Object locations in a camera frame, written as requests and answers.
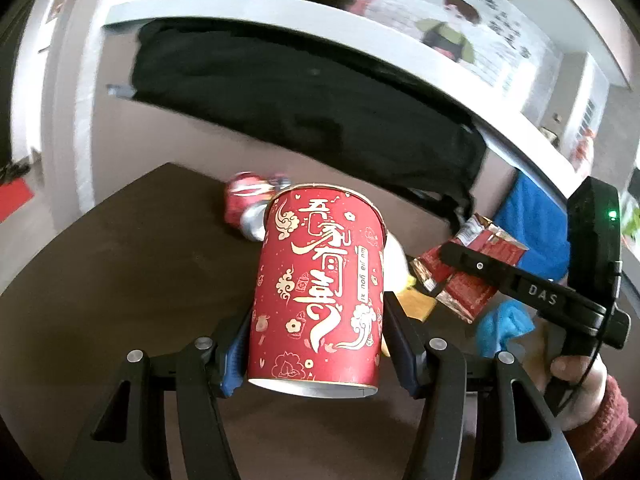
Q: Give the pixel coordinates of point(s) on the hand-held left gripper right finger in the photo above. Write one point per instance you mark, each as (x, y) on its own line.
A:
(402, 360)

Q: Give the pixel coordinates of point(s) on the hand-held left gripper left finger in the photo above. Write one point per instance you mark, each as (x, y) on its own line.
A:
(233, 362)

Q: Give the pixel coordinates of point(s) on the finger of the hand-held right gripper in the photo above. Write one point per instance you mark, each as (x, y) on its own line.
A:
(433, 288)
(500, 275)

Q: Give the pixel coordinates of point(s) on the red snack wrapper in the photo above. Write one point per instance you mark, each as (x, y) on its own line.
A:
(470, 292)

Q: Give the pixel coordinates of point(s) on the blue plastic bin bag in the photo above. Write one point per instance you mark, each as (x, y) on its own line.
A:
(502, 327)

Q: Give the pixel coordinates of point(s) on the red printed paper cup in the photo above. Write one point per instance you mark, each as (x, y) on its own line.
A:
(315, 285)

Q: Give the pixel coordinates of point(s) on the person's right forearm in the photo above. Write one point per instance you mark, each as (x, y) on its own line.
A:
(607, 430)

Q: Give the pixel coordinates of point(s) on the person's right hand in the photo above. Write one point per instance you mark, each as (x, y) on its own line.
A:
(590, 385)

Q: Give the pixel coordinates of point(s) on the yellow and white sponge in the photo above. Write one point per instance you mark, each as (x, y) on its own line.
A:
(417, 302)

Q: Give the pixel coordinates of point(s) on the blue cloth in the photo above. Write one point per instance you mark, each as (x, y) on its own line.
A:
(530, 230)

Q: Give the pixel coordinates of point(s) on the orange drink bottle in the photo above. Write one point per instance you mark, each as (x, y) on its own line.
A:
(582, 152)

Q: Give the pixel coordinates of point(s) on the crushed red can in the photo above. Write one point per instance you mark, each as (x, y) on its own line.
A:
(245, 200)

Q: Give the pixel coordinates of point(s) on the black bag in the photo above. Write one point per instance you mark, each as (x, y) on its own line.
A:
(300, 95)

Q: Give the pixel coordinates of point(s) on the red floor mat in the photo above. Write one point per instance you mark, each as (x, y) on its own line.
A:
(15, 200)

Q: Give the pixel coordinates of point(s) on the white-topped counter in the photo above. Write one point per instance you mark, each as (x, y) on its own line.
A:
(200, 10)

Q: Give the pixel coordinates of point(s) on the white wall appliance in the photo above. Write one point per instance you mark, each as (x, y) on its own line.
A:
(590, 105)

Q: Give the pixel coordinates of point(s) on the wall poster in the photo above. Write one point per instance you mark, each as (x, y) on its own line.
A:
(450, 20)

